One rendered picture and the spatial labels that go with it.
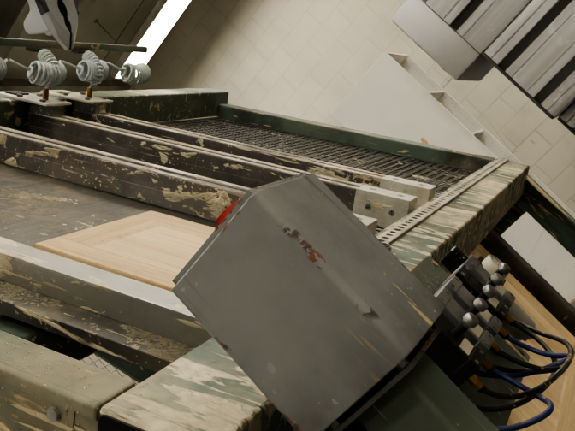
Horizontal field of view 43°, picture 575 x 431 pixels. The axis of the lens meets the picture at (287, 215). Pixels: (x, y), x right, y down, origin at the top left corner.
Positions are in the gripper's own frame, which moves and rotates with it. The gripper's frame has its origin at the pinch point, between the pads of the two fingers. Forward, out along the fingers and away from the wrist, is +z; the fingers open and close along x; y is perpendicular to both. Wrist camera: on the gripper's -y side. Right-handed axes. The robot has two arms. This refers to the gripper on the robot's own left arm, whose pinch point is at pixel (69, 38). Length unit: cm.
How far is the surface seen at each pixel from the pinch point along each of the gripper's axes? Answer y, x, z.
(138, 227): 16.2, -21.4, 27.3
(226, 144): 32, -88, 13
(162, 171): 23, -43, 18
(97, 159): 37, -42, 10
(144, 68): 66, -113, -21
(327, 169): 7, -89, 28
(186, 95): 78, -152, -16
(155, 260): 6.3, -10.3, 33.2
